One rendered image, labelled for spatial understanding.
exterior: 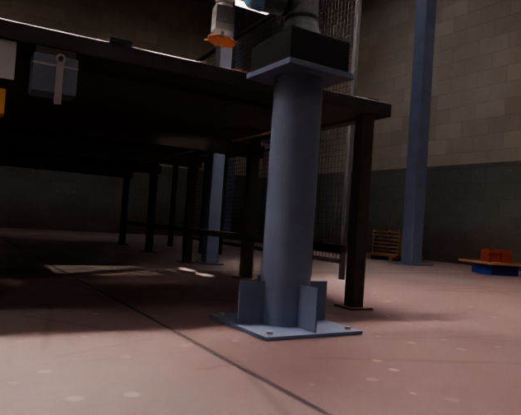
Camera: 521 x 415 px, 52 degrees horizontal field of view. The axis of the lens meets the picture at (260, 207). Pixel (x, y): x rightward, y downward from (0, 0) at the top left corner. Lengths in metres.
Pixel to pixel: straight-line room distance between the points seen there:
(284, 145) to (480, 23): 5.93
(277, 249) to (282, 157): 0.30
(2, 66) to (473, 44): 6.35
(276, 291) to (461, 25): 6.30
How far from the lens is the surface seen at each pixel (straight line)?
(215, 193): 4.12
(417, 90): 6.25
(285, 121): 1.79
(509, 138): 6.87
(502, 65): 7.15
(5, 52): 1.87
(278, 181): 1.77
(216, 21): 2.37
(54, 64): 1.85
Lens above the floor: 0.35
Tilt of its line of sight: 2 degrees up
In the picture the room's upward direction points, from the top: 4 degrees clockwise
